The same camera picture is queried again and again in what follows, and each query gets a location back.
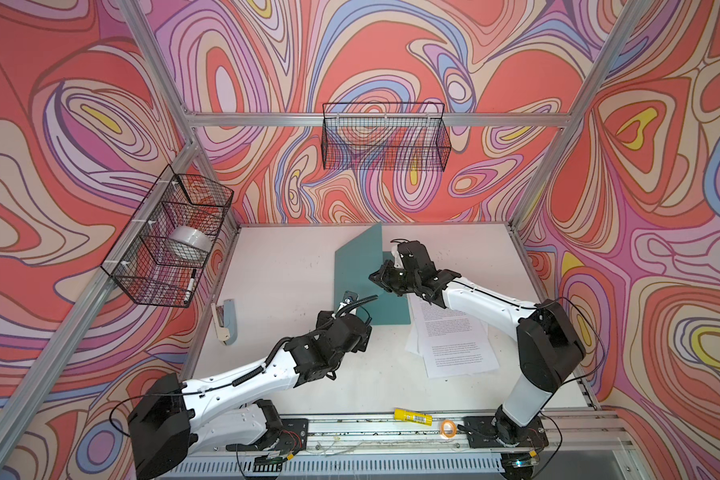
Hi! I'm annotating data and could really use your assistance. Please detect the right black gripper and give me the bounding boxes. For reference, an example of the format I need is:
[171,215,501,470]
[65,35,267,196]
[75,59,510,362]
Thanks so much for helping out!
[368,259,420,296]

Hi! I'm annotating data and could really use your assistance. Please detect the teal paper folder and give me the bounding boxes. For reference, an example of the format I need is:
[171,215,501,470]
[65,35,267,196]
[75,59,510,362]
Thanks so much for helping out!
[334,224,411,326]

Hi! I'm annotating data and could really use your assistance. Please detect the printed white paper sheet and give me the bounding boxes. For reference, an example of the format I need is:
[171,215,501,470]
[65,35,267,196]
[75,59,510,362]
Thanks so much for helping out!
[408,296,500,379]

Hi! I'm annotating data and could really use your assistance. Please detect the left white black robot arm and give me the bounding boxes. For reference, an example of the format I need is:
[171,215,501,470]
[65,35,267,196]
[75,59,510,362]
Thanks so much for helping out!
[127,311,372,479]

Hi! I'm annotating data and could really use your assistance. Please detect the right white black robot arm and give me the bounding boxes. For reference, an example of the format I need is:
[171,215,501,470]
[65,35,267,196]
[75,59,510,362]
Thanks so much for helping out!
[369,241,585,447]

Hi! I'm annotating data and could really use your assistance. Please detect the lower white paper sheets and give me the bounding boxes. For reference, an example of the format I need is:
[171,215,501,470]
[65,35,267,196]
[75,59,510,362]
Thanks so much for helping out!
[405,324,422,357]

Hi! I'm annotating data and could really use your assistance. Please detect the grey blue stapler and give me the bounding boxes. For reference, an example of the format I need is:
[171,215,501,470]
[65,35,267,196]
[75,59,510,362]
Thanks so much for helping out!
[212,299,238,346]

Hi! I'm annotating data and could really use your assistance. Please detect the yellow glue stick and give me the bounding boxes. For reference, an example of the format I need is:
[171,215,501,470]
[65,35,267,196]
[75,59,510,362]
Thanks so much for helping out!
[394,408,433,426]

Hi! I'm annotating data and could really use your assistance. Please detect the black white marker pen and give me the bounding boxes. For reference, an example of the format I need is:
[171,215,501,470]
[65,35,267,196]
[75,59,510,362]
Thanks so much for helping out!
[183,269,197,305]

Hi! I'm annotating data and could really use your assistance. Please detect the white tape roll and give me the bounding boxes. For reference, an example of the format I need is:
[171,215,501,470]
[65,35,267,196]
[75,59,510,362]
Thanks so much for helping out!
[168,225,213,258]

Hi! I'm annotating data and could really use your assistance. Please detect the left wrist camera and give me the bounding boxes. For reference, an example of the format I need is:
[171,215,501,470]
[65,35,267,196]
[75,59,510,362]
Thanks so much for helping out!
[339,291,358,309]

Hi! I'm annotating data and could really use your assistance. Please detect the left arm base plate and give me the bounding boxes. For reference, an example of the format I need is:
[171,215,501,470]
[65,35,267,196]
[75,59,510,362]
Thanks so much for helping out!
[226,417,309,456]

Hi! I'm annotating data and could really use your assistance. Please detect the back black wire basket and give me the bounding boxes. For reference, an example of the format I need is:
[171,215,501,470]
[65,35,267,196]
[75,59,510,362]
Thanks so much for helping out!
[321,100,452,172]

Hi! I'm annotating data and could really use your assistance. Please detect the black wire basket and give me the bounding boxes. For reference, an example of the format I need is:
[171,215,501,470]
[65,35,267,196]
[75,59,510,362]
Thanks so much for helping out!
[101,166,234,308]
[321,100,452,172]

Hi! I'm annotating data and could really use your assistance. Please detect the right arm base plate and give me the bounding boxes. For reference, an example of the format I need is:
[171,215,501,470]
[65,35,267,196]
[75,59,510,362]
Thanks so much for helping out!
[457,416,549,451]

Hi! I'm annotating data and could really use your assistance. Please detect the left black wire basket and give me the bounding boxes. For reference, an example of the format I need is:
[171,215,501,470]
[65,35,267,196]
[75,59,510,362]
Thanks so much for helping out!
[101,166,234,308]

